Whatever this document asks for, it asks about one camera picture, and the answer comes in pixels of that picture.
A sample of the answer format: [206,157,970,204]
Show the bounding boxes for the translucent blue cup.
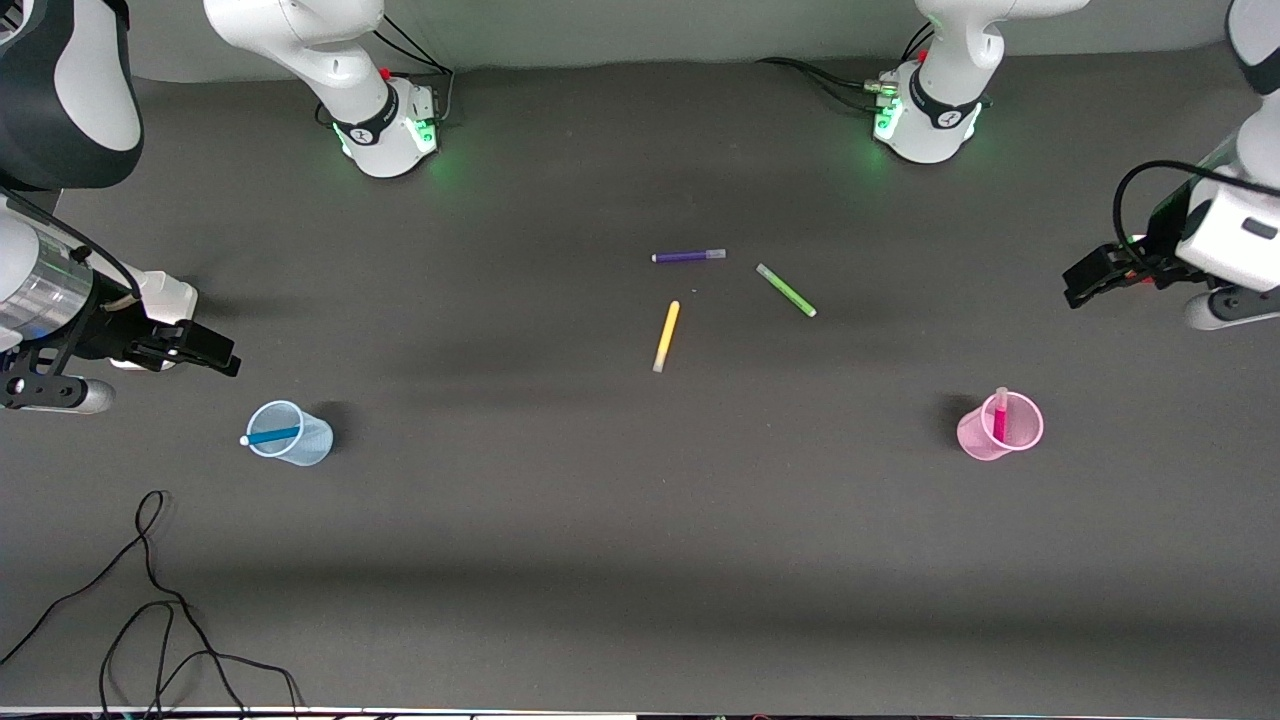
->
[246,400,335,469]

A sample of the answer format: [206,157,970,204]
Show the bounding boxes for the translucent pink cup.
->
[956,390,1045,462]

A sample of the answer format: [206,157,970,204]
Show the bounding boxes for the green marker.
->
[755,262,819,319]

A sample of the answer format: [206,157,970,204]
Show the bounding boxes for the yellow marker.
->
[652,300,682,375]

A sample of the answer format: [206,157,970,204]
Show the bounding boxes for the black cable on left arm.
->
[1113,160,1280,263]

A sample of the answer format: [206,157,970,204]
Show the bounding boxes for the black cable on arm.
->
[0,185,143,306]
[1113,160,1280,263]

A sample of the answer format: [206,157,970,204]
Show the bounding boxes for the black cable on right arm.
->
[0,185,143,306]

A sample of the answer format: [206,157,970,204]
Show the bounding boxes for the loose black cable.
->
[0,489,302,718]

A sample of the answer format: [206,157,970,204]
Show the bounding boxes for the black cables at left arm base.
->
[754,55,901,113]

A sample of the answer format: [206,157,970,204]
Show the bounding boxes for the black cables at arm base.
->
[372,18,457,126]
[754,55,901,113]

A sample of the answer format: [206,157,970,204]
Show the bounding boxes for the black cables at right arm base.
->
[372,18,457,126]

